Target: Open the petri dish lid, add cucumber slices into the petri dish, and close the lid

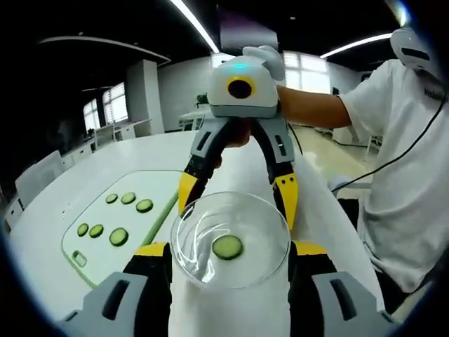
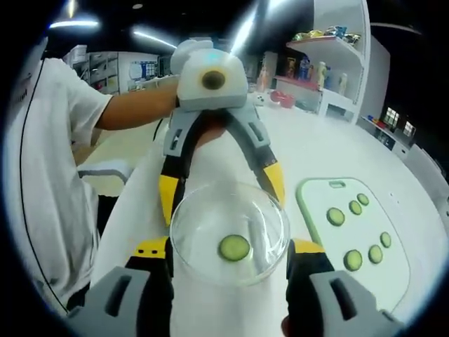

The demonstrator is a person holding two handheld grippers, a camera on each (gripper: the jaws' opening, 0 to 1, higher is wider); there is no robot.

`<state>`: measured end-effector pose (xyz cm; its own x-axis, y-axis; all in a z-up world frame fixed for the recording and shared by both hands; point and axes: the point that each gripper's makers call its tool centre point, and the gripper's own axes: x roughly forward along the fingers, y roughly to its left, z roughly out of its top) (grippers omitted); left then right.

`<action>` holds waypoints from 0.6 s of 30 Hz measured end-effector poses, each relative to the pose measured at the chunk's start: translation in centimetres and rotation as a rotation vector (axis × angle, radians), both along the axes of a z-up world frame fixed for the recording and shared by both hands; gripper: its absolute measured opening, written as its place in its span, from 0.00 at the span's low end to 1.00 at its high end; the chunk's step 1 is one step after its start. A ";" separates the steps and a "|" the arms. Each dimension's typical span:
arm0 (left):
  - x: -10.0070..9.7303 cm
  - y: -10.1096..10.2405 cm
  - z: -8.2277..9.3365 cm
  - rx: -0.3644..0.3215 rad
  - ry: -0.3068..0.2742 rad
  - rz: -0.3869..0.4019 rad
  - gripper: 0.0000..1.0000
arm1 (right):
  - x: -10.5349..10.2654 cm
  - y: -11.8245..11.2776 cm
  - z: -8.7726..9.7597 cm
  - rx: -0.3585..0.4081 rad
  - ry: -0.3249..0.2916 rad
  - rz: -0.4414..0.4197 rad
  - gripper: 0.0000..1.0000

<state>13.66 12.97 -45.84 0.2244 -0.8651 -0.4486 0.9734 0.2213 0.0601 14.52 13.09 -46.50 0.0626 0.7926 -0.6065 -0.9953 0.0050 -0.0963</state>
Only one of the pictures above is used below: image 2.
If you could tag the group of cucumber slices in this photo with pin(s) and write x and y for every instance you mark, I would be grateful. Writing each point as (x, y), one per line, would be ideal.
(335, 216)

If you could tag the white display shelf unit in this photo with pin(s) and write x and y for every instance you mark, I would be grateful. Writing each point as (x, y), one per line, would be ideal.
(343, 17)

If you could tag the white office desk row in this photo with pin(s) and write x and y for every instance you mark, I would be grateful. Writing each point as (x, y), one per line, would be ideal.
(408, 152)

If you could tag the background storage racks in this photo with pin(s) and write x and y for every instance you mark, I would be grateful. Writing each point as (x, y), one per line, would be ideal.
(105, 70)

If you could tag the red round bowl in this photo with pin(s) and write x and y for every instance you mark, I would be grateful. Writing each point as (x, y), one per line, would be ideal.
(282, 99)

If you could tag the white cutting board green rim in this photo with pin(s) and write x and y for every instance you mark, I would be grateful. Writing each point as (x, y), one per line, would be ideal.
(368, 224)

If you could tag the clear petri dish lid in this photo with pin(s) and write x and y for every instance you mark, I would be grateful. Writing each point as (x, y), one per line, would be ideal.
(228, 203)

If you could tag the clear glass petri dish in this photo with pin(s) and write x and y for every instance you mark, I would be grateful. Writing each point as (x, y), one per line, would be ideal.
(196, 252)

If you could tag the small coloured blocks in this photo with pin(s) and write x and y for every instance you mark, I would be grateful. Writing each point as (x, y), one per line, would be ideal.
(377, 123)

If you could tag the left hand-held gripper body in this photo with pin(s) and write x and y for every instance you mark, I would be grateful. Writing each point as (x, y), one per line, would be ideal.
(196, 91)

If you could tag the cream bottle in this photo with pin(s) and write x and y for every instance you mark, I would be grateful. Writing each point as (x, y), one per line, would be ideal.
(321, 75)
(343, 83)

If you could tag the dark printed can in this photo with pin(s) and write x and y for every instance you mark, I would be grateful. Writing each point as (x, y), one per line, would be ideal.
(291, 67)

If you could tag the clear bottle blue label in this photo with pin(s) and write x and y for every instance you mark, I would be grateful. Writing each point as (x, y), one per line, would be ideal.
(329, 79)

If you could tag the person's right hand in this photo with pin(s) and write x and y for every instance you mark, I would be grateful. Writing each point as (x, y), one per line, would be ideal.
(286, 326)

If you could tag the pile of snack packets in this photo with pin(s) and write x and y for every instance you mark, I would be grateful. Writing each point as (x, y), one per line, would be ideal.
(315, 34)

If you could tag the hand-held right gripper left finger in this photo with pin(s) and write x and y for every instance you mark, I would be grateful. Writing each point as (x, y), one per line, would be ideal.
(140, 284)

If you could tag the person in white shirt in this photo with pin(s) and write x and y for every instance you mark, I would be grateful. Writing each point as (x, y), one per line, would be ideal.
(52, 158)

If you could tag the person's left hand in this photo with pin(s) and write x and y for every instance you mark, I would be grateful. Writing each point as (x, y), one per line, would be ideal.
(212, 131)

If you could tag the pink slim bottle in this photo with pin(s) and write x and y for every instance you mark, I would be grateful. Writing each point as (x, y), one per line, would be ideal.
(263, 77)

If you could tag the round cucumber slice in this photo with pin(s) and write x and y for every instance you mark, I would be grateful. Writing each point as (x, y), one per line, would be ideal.
(234, 248)

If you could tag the white chair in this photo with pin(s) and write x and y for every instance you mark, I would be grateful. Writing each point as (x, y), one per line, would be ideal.
(105, 172)

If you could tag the white game controller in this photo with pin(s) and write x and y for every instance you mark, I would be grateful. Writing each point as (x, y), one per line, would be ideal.
(261, 99)

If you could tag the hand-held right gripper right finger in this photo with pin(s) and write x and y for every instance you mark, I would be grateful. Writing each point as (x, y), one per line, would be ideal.
(315, 291)

